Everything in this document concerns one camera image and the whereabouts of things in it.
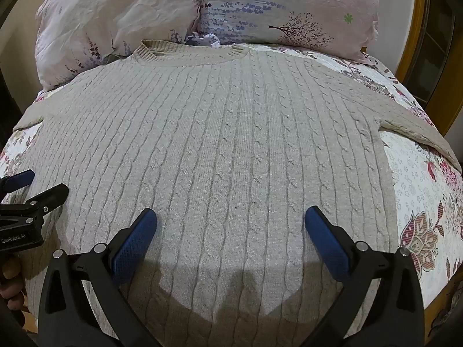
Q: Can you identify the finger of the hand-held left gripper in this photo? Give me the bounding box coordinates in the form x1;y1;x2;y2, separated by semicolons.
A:
0;170;36;199
0;183;69;225

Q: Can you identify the small white crumpled cloth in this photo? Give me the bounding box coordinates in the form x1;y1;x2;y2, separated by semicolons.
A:
185;32;222;49

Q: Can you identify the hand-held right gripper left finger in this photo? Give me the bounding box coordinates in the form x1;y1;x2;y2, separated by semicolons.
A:
38;208;160;347

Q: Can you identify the pink floral pillow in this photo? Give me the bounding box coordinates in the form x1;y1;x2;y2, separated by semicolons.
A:
195;0;395;64
35;0;202;91

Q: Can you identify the wooden door frame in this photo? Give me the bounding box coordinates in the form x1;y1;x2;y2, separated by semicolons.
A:
394;0;463;141

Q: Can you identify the person's left hand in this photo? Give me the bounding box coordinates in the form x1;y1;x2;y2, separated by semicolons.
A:
0;254;27;328

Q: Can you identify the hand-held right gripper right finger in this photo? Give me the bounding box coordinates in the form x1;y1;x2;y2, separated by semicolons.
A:
304;206;425;347

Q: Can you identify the beige cable knit sweater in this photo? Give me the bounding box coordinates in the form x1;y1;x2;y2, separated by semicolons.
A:
12;40;463;347

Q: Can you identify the white floral quilt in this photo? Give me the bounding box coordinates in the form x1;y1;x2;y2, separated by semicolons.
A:
0;43;463;311

